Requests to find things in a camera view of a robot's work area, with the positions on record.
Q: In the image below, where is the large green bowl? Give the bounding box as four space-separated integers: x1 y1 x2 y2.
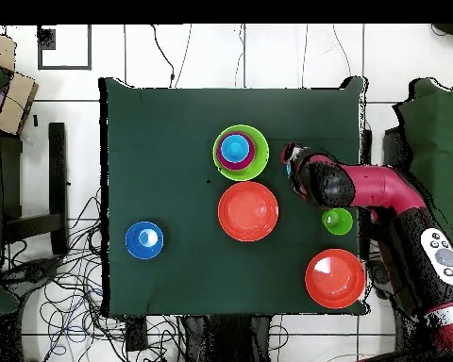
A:
212 123 270 182

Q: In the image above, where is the light blue cup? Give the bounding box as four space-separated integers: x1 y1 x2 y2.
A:
220 134 250 164

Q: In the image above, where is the small pink bowl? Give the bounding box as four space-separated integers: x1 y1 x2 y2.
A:
215 130 257 172

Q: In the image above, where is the large orange bowl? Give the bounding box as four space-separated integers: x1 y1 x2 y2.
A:
217 181 279 243
304 248 366 310

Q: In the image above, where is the green cup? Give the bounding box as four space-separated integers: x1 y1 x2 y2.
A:
321 207 354 237

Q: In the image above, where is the black box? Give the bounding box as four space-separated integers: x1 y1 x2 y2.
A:
381 125 412 169

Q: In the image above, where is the dark green table cloth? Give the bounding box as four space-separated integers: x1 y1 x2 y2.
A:
98 76 368 317

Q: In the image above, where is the grey stand foot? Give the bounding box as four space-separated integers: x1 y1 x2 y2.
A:
0 255 65 299
367 259 395 301

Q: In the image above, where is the small dark blue bowl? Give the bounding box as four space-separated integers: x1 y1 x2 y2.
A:
125 221 165 260

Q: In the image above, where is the black power strip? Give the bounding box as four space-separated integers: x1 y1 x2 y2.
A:
125 315 149 353

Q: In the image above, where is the black floor cable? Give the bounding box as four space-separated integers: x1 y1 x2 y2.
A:
149 24 176 89

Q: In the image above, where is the black chair frame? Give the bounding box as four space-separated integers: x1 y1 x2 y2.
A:
1 122 70 257

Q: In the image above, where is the black square floor frame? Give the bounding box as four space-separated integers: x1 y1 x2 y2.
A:
37 24 92 72

